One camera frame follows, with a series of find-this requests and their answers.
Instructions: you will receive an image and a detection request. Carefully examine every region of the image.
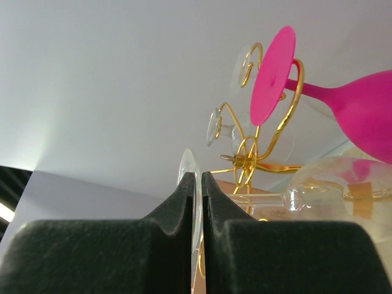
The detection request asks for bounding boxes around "clear wine glass back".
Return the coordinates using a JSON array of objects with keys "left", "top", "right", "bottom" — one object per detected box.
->
[{"left": 229, "top": 42, "right": 263, "bottom": 99}]

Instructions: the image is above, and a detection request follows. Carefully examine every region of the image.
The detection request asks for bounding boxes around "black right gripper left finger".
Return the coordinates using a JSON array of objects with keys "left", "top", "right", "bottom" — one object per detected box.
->
[{"left": 1, "top": 172, "right": 195, "bottom": 293}]

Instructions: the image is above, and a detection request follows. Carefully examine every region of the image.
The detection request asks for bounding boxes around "clear round wine glass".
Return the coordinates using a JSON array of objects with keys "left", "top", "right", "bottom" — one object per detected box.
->
[{"left": 176, "top": 148, "right": 392, "bottom": 255}]

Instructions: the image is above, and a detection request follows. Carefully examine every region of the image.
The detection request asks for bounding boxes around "gold wire wine glass rack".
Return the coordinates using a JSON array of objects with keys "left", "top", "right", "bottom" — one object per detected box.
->
[{"left": 195, "top": 42, "right": 307, "bottom": 279}]

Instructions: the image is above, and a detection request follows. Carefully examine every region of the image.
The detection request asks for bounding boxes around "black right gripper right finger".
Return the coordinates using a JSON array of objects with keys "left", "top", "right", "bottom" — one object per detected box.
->
[{"left": 202, "top": 172, "right": 391, "bottom": 293}]

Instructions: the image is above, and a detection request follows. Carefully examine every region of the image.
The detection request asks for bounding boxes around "clear wine glass far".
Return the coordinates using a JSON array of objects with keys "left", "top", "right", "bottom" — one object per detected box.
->
[{"left": 206, "top": 108, "right": 252, "bottom": 154}]

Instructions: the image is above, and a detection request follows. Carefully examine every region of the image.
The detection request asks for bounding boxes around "pink wine glass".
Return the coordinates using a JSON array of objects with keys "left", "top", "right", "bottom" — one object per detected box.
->
[{"left": 250, "top": 26, "right": 391, "bottom": 164}]

